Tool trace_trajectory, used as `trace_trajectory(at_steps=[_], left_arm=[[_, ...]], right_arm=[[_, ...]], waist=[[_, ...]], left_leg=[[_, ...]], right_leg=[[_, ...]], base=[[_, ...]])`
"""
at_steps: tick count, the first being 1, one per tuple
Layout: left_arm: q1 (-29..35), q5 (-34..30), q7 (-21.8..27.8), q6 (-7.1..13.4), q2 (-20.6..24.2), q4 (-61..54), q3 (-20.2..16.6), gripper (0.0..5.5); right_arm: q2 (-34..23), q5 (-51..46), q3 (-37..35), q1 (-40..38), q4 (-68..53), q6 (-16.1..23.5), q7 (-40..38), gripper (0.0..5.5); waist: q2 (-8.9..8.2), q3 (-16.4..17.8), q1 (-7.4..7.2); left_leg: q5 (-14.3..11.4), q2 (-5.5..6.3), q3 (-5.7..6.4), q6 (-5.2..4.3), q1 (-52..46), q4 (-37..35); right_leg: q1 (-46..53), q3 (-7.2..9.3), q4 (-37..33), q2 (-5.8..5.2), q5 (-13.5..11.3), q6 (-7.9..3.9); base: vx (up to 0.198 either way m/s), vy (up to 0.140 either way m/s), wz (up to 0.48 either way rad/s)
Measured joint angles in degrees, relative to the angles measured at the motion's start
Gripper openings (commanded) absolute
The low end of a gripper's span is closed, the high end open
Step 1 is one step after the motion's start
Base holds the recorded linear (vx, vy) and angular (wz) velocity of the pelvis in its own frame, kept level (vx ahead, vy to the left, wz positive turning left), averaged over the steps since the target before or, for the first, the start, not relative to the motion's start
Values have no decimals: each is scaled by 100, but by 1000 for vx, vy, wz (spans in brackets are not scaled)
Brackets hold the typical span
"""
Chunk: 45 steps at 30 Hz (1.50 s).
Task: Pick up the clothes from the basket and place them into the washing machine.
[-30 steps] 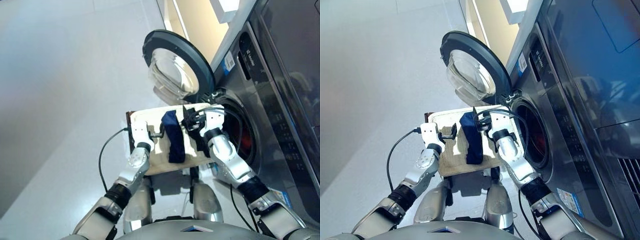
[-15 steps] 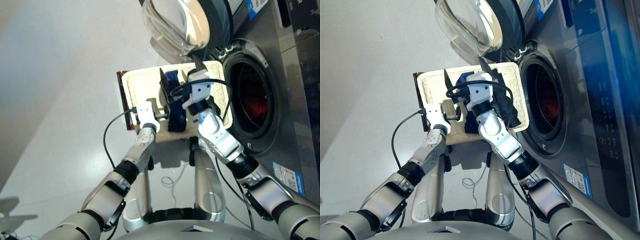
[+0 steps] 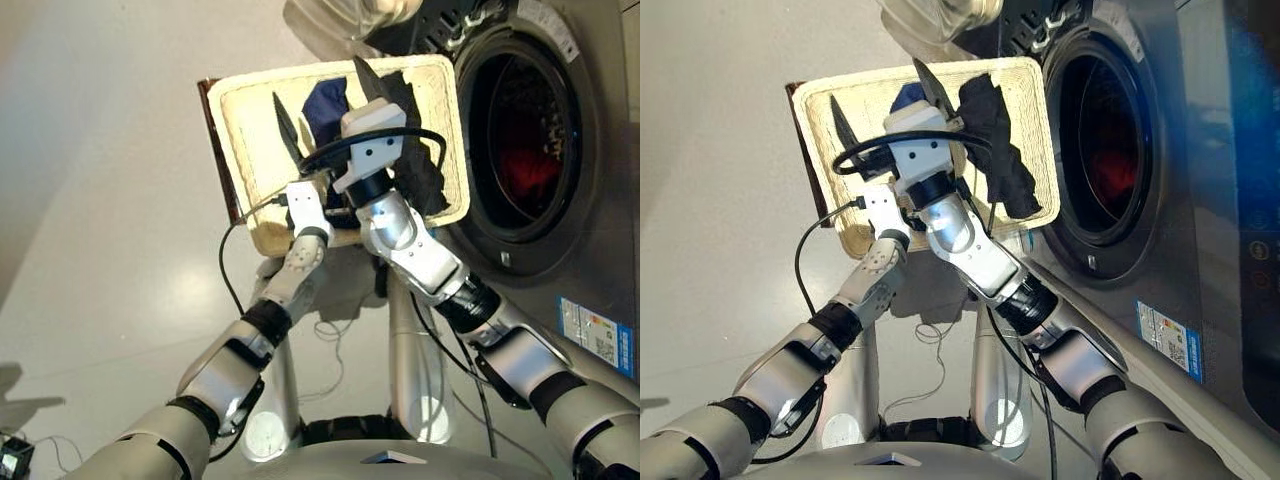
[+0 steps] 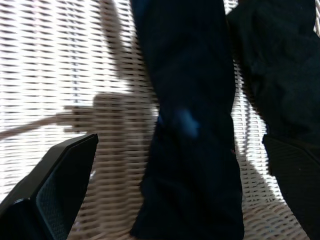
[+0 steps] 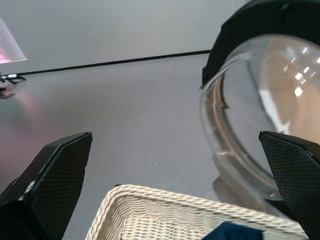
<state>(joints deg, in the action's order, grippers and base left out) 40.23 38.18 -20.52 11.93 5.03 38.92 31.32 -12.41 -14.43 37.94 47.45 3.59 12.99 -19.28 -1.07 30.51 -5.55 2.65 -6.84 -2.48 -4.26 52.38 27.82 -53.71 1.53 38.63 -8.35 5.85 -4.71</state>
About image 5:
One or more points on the black floor stand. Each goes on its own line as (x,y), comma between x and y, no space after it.
(10,77)

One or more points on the dark blue cloth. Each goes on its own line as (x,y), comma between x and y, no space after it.
(232,232)

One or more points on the round glass washing machine door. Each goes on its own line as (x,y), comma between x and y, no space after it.
(237,25)

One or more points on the pale woven basket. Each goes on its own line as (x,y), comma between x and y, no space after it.
(150,212)

